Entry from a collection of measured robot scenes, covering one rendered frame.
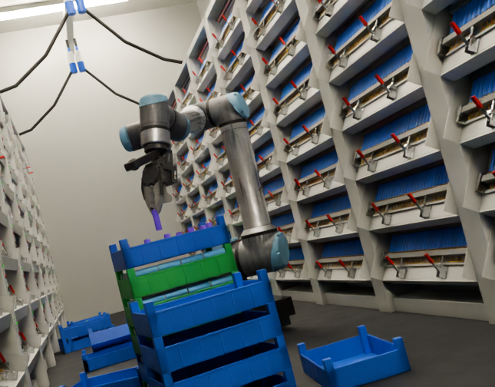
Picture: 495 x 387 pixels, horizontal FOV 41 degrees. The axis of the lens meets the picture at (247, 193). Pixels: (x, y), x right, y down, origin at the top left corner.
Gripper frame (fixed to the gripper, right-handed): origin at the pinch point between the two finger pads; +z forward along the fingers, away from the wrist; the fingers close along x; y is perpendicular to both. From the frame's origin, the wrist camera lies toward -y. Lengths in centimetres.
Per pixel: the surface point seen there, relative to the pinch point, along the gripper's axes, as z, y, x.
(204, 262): 18.8, 2.0, -17.3
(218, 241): 13.0, 5.3, -20.0
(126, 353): 36, 66, 97
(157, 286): 24.6, -9.2, -10.2
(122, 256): 16.3, -16.6, -5.1
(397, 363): 50, 17, -64
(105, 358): 38, 59, 102
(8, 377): 44, -24, 38
